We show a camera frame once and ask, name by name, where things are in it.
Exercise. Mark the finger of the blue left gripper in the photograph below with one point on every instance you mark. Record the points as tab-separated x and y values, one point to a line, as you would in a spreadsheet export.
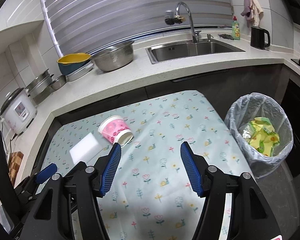
46	173

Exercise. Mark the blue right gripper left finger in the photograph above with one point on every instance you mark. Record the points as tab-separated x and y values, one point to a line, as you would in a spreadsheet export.
108	171

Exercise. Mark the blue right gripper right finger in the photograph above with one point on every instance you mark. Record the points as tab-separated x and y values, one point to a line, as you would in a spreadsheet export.
193	173

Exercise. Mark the yellow green plastic bag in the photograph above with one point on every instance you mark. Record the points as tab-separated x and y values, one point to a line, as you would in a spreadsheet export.
260	134

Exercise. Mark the trash bin with clear liner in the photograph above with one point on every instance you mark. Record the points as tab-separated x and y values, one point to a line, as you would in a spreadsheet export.
245	109

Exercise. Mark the chrome kitchen faucet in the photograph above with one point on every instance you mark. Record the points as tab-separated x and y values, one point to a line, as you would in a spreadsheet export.
174	17

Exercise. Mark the white foam sponge block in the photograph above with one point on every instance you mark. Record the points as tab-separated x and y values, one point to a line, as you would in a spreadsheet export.
85	149

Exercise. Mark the wooden cutting board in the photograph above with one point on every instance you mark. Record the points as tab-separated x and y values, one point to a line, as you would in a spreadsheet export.
14	164

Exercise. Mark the pink white paper cup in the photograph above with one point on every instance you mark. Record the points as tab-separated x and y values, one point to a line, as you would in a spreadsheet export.
115	130

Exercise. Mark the floral light blue tablecloth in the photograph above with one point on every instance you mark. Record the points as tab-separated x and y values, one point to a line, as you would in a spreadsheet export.
151	196

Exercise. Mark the white rice cooker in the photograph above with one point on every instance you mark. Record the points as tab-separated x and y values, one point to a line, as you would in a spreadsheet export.
18	110

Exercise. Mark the stacked steel steamer pots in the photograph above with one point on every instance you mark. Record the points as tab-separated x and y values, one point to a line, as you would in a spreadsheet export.
39	84

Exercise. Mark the small steel bowl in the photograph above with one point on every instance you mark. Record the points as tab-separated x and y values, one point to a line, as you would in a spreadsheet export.
58	82

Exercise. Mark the shallow steel tray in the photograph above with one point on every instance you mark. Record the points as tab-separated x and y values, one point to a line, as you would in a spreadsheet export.
80	72

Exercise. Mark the steel colander bowl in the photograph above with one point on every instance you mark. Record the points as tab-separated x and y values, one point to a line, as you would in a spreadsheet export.
114	57

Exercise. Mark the yellow teal plastic basin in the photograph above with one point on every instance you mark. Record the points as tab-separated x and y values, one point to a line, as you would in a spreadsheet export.
71	62

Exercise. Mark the stainless steel sink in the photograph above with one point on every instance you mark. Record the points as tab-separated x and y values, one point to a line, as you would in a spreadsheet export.
183	49

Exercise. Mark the dark steel wool scrubber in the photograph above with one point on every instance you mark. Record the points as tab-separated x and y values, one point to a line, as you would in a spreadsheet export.
226	36

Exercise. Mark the green dish soap bottle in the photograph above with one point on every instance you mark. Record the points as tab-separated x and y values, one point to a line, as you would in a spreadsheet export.
235	29

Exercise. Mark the black electric kettle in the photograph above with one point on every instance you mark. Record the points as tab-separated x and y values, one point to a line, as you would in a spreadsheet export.
260	38

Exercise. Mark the grey zebra window blind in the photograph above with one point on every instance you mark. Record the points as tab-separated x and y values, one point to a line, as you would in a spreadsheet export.
90	25

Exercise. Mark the purple hanging cloth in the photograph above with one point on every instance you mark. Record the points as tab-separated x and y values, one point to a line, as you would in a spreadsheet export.
248	12

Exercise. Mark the pink hanging cloth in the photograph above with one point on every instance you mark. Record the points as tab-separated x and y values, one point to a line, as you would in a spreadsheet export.
255	11

